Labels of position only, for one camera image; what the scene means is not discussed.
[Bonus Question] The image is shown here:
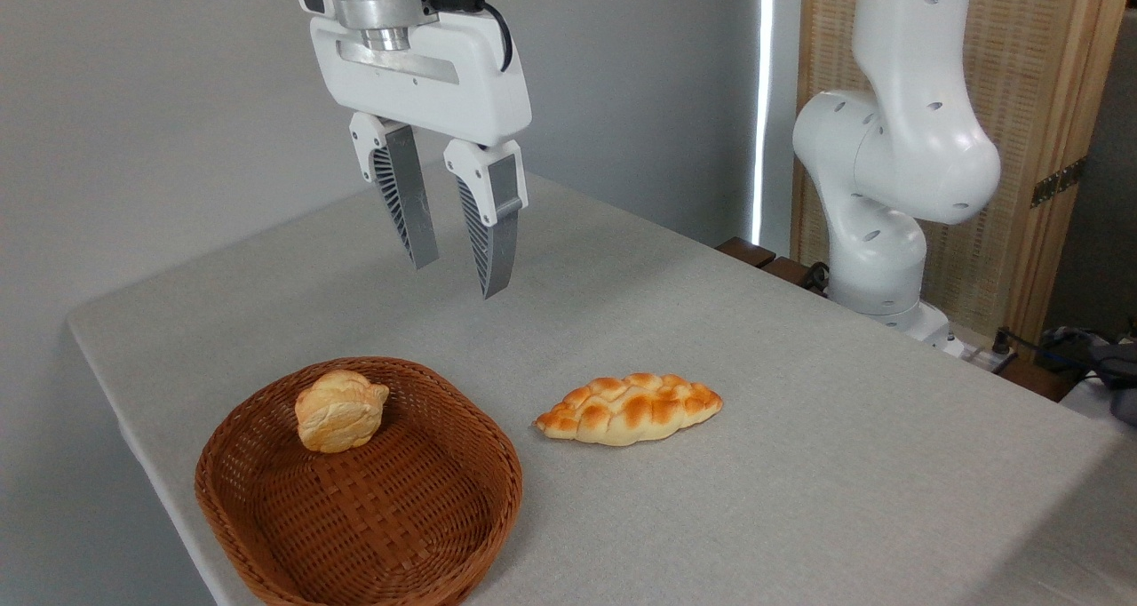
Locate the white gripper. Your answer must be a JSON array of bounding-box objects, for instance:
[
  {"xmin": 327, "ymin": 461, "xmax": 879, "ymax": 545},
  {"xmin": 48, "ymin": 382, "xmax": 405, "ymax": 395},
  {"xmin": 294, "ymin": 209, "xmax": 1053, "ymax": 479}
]
[{"xmin": 297, "ymin": 0, "xmax": 533, "ymax": 300}]

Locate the braided golden bread loaf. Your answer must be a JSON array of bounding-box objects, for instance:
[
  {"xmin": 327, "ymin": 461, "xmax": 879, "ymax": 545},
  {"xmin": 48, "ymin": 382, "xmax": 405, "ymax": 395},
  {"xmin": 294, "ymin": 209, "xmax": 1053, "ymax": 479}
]
[{"xmin": 532, "ymin": 372, "xmax": 725, "ymax": 449}]

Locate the round pale bread roll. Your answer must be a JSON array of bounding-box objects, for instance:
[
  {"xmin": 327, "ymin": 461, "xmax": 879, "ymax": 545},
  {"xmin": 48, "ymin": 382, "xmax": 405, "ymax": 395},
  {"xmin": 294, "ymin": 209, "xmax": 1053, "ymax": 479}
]
[{"xmin": 293, "ymin": 369, "xmax": 392, "ymax": 455}]

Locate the brown woven wicker basket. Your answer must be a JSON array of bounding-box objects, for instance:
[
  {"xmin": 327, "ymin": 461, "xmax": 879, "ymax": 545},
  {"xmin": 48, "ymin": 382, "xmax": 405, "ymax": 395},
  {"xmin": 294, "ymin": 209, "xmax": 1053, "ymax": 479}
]
[{"xmin": 193, "ymin": 355, "xmax": 525, "ymax": 606}]

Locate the dark brown wooden block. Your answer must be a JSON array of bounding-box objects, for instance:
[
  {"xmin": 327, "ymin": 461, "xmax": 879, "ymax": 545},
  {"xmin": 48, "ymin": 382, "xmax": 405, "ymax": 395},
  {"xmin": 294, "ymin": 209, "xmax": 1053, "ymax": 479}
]
[
  {"xmin": 714, "ymin": 236, "xmax": 777, "ymax": 270},
  {"xmin": 761, "ymin": 255, "xmax": 815, "ymax": 289}
]

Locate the metal screen hinge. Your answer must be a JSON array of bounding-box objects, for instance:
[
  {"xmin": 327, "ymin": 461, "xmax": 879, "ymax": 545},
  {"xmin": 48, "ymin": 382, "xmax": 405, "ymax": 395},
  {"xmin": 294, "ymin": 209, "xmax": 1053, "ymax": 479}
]
[{"xmin": 1030, "ymin": 156, "xmax": 1087, "ymax": 210}]

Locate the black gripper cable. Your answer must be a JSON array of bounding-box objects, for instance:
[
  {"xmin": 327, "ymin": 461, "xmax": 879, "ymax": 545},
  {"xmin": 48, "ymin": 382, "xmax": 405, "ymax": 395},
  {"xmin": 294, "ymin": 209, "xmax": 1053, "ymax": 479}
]
[{"xmin": 421, "ymin": 0, "xmax": 515, "ymax": 74}]

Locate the dark grey cable bundle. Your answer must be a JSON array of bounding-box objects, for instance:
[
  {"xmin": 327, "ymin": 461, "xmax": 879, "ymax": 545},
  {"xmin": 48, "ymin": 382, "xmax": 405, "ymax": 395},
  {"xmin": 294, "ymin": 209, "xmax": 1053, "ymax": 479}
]
[{"xmin": 1034, "ymin": 320, "xmax": 1137, "ymax": 427}]

